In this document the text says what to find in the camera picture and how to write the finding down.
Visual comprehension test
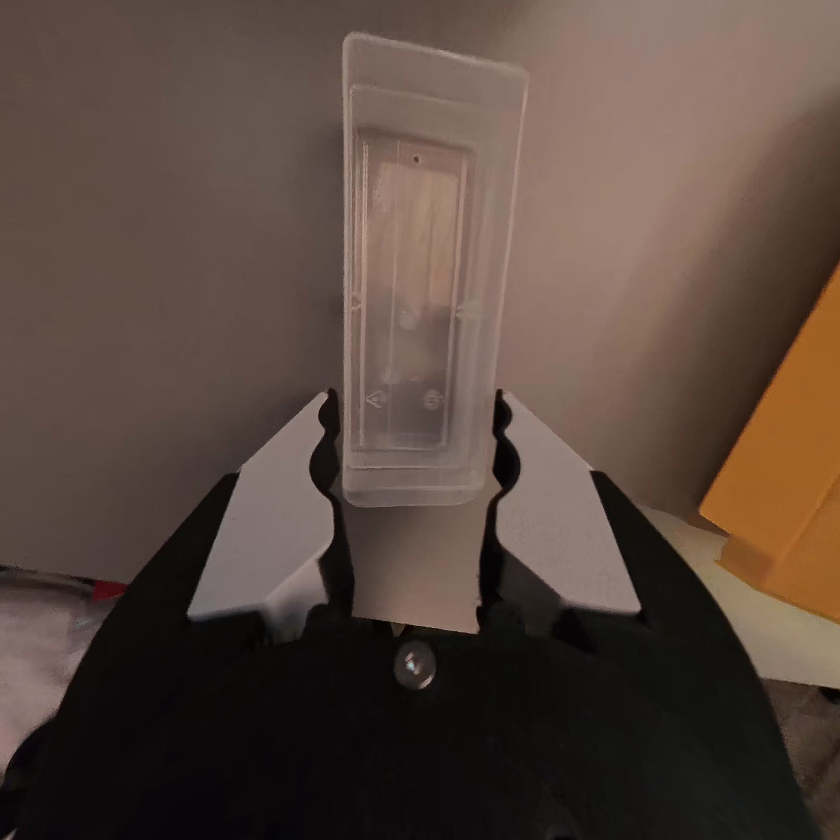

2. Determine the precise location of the yellow plastic bin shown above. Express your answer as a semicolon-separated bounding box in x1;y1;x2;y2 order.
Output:
699;262;840;624

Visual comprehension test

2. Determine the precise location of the clear plastic drawer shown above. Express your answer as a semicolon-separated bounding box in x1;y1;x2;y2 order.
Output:
341;31;531;510

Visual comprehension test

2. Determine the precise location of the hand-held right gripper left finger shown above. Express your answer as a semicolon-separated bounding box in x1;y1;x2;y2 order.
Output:
187;389;358;632

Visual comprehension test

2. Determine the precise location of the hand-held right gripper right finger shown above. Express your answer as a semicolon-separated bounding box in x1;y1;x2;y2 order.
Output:
476;389;642;621

